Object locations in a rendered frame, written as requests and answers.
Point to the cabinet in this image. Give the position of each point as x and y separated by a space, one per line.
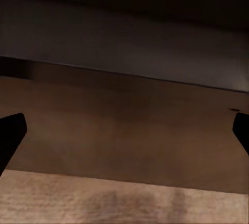
142 91

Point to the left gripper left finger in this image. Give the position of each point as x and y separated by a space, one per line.
12 131

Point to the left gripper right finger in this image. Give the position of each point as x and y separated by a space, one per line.
241 129

